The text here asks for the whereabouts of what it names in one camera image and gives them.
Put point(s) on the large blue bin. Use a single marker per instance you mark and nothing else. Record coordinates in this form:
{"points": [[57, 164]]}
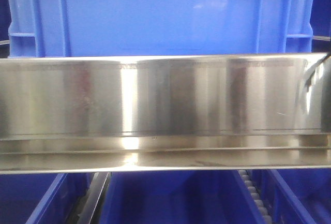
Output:
{"points": [[73, 28]]}

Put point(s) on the lower blue bin centre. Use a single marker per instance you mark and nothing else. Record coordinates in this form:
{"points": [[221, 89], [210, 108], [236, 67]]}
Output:
{"points": [[209, 196]]}

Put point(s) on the lower white roller track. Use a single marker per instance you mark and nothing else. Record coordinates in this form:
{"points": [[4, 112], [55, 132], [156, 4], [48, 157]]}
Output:
{"points": [[256, 196]]}

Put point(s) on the lower steel divider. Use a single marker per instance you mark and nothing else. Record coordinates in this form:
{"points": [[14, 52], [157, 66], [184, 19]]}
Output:
{"points": [[89, 207]]}

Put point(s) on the lower blue bin right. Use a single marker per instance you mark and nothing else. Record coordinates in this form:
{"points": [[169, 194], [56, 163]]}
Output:
{"points": [[297, 195]]}

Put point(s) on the lower blue bin left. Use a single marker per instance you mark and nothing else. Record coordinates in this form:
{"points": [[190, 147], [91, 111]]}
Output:
{"points": [[41, 198]]}

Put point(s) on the steel shelf front rail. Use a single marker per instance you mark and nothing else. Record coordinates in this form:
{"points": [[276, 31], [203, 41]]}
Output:
{"points": [[137, 113]]}

